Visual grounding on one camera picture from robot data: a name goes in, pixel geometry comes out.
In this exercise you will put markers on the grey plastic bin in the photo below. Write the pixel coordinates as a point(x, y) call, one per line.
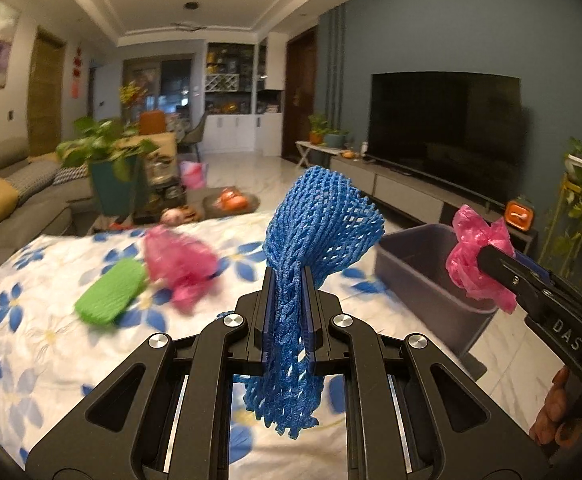
point(421, 270)

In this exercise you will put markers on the small orange ornament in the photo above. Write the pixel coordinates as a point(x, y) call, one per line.
point(348, 154)

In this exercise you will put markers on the red wall decoration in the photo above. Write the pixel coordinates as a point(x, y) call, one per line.
point(76, 70)

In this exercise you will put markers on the blue foam fruit net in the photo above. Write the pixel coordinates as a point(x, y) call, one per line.
point(321, 220)

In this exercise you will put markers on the large pink plastic bag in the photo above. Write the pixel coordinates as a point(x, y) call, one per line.
point(181, 260)

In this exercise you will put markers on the grey sofa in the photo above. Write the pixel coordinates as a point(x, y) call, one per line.
point(46, 215)

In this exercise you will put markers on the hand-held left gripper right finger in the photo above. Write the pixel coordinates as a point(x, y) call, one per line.
point(307, 320)

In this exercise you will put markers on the patterned sofa cushion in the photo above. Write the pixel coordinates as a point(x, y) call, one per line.
point(31, 177)
point(73, 175)

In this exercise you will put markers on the potted plant in teal pot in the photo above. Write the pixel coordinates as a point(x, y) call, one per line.
point(116, 180)

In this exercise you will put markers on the dark wooden door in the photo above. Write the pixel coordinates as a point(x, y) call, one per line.
point(301, 100)

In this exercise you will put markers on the orange alarm clock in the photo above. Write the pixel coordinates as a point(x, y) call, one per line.
point(520, 215)

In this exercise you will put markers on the white display cabinet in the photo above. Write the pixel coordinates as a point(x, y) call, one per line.
point(231, 132)

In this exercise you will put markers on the plant in orange pot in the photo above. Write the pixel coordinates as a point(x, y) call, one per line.
point(317, 132)

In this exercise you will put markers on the green foam fruit net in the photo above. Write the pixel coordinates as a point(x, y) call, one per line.
point(111, 292)

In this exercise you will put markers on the grey dining chair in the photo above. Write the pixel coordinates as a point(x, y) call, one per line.
point(193, 135)

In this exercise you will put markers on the dark fruit tray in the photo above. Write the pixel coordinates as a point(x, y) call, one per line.
point(251, 205)

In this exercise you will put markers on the orange chair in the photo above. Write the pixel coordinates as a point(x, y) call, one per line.
point(152, 122)

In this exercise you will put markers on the light wooden door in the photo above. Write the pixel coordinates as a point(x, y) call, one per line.
point(46, 95)

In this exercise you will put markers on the plant on tall stand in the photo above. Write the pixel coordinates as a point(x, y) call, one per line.
point(581, 180)

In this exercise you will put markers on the person's right hand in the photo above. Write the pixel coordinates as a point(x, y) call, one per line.
point(553, 405)

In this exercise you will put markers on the blue floral tablecloth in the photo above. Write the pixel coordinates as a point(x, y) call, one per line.
point(46, 320)

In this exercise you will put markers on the yellow flower bouquet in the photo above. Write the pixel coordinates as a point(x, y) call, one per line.
point(133, 92)

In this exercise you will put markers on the small pink plastic bag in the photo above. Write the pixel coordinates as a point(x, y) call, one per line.
point(466, 265)

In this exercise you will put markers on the grey television cabinet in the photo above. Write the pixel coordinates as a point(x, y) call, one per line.
point(401, 190)

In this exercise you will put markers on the glass jar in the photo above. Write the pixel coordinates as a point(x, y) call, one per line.
point(163, 172)

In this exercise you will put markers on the orange fruit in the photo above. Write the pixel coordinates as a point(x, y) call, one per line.
point(233, 201)

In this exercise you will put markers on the pink shopping bag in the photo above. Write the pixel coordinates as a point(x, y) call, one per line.
point(193, 175)

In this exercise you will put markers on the plant in blue pot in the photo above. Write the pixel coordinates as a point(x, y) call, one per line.
point(337, 140)

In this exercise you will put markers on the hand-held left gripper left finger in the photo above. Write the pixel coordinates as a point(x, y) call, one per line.
point(269, 320)

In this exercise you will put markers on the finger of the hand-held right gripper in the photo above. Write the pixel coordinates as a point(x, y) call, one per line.
point(501, 270)
point(528, 263)

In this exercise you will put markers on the white side stand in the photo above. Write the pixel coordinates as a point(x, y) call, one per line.
point(311, 146)

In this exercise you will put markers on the black television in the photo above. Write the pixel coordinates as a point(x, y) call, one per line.
point(446, 125)

